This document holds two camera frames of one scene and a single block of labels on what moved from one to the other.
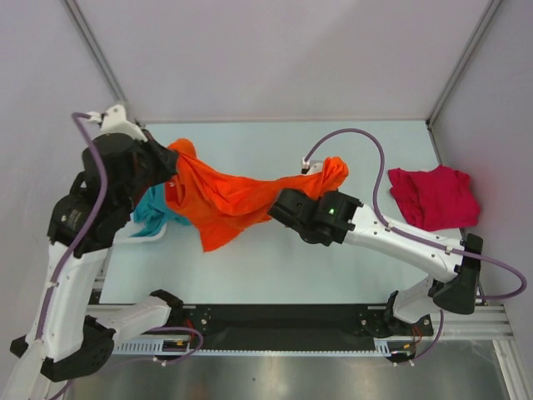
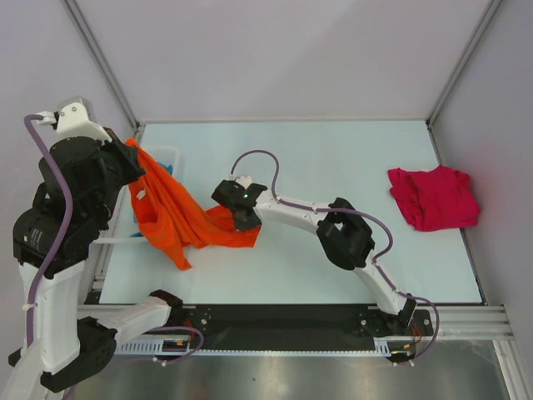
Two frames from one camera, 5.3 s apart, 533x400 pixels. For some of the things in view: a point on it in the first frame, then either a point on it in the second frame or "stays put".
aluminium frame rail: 488,323 stays put
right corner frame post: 491,9 stays put
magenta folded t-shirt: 434,199 stays put
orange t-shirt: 221,204 to 174,221
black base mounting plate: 290,327 stays put
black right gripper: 303,194 to 240,225
